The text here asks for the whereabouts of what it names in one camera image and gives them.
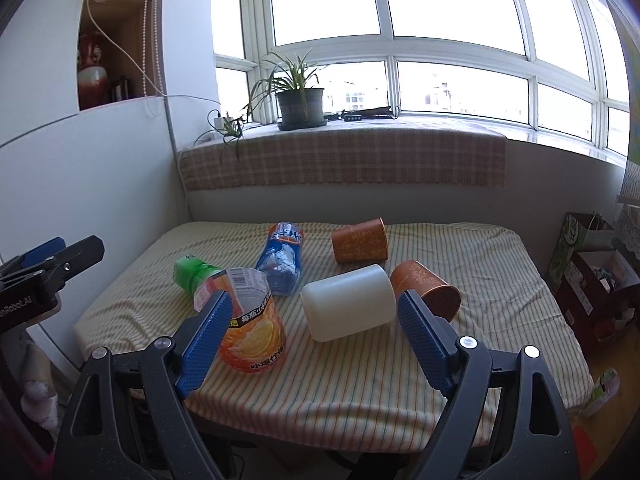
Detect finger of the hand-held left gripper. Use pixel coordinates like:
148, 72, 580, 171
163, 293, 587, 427
0, 236, 67, 277
27, 235, 106, 292

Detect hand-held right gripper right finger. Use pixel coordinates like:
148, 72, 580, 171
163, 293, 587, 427
396, 289, 581, 480

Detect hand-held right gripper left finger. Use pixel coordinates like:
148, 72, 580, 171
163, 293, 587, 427
55, 290, 236, 480

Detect white cup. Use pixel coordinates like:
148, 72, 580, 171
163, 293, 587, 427
300, 264, 398, 343

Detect orange patterned cup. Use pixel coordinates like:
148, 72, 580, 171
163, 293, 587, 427
389, 260, 462, 323
331, 217, 390, 265

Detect orange juice bottle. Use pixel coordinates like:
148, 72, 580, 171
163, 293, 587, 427
173, 255, 287, 375

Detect striped table cloth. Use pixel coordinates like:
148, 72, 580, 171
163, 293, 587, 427
74, 220, 595, 449

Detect white fluffy cloth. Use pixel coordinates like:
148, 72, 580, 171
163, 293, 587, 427
19, 339, 62, 432

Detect blue plastic bottle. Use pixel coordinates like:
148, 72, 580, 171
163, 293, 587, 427
255, 221, 305, 296

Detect dark books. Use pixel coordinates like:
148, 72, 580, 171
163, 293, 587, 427
109, 76, 135, 104

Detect red and white vase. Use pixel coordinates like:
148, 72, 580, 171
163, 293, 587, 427
77, 32, 109, 110

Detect green paper bag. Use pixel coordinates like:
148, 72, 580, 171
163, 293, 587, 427
546, 212, 616, 292

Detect plaid cloth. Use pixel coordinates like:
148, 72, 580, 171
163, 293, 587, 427
179, 127, 509, 191

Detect small green plant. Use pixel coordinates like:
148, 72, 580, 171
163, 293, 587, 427
195, 115, 249, 161

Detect wooden shelf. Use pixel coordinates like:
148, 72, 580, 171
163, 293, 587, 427
77, 0, 166, 111

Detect potted plant in dark pot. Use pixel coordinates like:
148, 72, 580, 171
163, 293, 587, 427
242, 50, 332, 132

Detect patterned curtain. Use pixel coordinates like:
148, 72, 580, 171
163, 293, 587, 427
616, 159, 640, 262

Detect white cable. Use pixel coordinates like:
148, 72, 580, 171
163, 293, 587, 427
85, 0, 222, 117

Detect white bead string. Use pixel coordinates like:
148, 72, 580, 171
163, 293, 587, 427
141, 0, 166, 97

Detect white window frame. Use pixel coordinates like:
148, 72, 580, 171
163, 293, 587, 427
212, 0, 634, 167

